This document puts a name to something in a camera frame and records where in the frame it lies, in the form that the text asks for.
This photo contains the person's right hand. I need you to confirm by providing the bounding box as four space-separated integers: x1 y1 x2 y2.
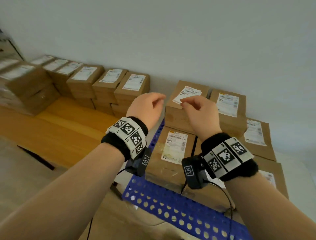
180 95 222 142

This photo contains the person's left hand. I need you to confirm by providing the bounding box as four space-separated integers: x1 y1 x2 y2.
126 92 166 129

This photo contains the person's right forearm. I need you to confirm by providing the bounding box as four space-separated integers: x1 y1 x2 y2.
223 170 316 240

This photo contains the person's left forearm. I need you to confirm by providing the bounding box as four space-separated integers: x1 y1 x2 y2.
0 142 124 240

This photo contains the black wristband with marker tags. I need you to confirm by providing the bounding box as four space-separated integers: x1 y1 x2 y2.
101 116 149 163
200 133 259 182

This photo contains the row of stacked cardboard boxes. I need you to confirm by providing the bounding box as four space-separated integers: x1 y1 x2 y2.
0 55 151 118

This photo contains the blue perforated plastic crate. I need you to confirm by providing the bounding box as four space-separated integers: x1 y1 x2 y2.
122 118 253 240

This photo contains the large flat cardboard box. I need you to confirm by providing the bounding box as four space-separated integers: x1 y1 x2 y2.
79 189 247 240

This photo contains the dark metal rack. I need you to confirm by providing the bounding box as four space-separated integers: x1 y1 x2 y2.
0 28 26 62

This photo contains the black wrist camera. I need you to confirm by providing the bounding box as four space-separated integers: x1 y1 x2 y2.
127 147 152 177
182 154 208 190

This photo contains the thin black cable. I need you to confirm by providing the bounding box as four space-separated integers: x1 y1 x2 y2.
86 167 133 240
181 180 234 240

